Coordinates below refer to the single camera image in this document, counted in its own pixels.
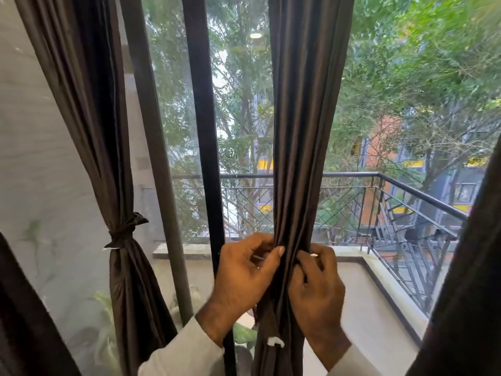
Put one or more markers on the person's left hand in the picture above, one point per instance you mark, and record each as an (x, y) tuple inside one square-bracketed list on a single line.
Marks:
[(238, 281)]

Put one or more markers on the person's right hand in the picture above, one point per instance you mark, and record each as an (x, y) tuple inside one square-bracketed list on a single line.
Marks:
[(319, 301)]

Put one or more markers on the curtain tie with white tag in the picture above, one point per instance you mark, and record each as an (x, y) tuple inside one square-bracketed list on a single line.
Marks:
[(270, 325)]

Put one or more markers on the dark brown curtain tie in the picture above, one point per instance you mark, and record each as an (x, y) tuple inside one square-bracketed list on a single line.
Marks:
[(123, 232)]

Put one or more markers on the dark brown curtain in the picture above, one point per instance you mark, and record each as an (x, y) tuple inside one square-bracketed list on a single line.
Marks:
[(86, 93), (465, 289), (309, 93), (31, 332)]

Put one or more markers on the person's left forearm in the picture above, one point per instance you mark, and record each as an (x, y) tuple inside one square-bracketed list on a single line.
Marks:
[(184, 354)]

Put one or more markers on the person's right forearm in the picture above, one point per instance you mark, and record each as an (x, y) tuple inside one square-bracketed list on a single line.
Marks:
[(354, 366)]

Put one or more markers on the black metal balcony railing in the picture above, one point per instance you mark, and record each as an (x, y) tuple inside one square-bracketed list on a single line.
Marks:
[(344, 174)]

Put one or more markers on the orange brick building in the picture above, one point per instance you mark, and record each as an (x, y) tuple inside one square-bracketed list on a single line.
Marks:
[(385, 133)]

